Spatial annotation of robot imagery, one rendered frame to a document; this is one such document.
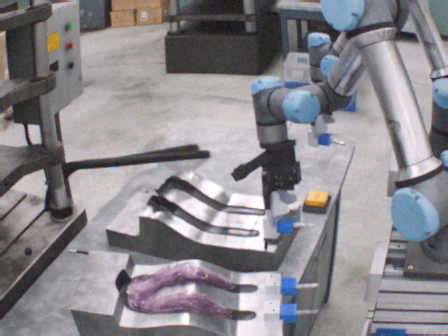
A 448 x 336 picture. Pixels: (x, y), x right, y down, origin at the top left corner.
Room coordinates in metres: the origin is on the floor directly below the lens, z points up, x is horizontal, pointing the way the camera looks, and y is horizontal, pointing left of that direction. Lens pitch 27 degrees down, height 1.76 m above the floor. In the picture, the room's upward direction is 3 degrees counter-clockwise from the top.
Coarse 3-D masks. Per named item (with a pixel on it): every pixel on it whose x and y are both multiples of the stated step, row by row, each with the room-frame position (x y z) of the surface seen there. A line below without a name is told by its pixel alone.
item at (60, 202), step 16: (32, 0) 1.58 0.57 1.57; (32, 32) 1.58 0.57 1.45; (32, 48) 1.58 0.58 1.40; (48, 64) 1.61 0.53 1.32; (48, 96) 1.59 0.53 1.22; (48, 112) 1.59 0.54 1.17; (48, 128) 1.58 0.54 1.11; (48, 144) 1.58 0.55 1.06; (48, 176) 1.59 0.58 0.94; (64, 192) 1.60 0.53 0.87; (64, 208) 1.57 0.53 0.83
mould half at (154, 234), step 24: (144, 192) 1.60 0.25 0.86; (168, 192) 1.46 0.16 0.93; (216, 192) 1.51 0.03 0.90; (120, 216) 1.46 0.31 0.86; (144, 216) 1.34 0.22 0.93; (168, 216) 1.35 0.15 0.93; (216, 216) 1.40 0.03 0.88; (240, 216) 1.40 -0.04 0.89; (120, 240) 1.38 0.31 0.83; (144, 240) 1.35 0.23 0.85; (168, 240) 1.32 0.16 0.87; (192, 240) 1.29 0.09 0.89; (216, 240) 1.29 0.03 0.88; (240, 240) 1.28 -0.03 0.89; (288, 240) 1.33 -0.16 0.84; (216, 264) 1.27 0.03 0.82; (240, 264) 1.24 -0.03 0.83; (264, 264) 1.22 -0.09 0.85
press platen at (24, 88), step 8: (8, 80) 1.63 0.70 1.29; (16, 80) 1.61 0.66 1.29; (24, 80) 1.59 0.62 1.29; (32, 80) 1.57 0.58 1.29; (40, 80) 1.56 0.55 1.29; (48, 80) 1.57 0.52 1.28; (0, 88) 1.56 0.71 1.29; (8, 88) 1.54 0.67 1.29; (16, 88) 1.53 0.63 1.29; (24, 88) 1.52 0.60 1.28; (32, 88) 1.54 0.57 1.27; (40, 88) 1.55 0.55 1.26; (48, 88) 1.57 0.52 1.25; (0, 96) 1.47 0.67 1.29; (8, 96) 1.49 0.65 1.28; (16, 96) 1.51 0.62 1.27; (24, 96) 1.52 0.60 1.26; (32, 96) 1.54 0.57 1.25; (0, 104) 1.45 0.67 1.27; (8, 104) 1.48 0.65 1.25; (0, 112) 1.44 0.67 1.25
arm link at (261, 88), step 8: (256, 80) 1.32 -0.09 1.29; (264, 80) 1.31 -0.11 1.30; (272, 80) 1.31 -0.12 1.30; (280, 80) 1.33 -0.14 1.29; (256, 88) 1.31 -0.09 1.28; (264, 88) 1.30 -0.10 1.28; (272, 88) 1.29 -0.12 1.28; (256, 96) 1.31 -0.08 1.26; (264, 96) 1.29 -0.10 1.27; (256, 104) 1.31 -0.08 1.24; (264, 104) 1.28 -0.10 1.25; (256, 112) 1.31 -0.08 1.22; (264, 112) 1.29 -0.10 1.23; (256, 120) 1.31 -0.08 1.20; (264, 120) 1.29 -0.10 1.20; (272, 120) 1.29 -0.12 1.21; (280, 120) 1.29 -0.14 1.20
